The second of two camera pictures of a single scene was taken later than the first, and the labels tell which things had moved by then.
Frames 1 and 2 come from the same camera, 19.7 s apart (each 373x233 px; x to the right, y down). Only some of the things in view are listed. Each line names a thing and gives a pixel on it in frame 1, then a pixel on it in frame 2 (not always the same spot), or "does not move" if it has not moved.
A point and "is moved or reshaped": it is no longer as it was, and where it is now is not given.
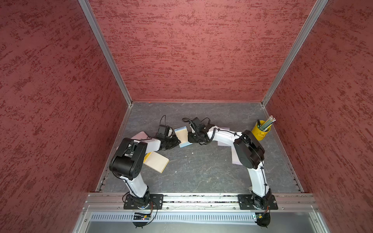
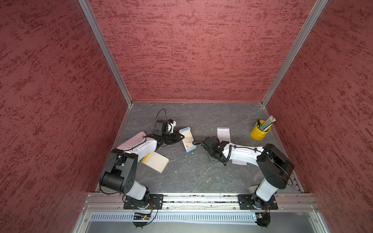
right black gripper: [191, 140] → [210, 155]
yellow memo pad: [155, 161] does not move
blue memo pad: [182, 133] is moved or reshaped
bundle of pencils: [267, 124] does not move
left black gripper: [176, 142] → [176, 139]
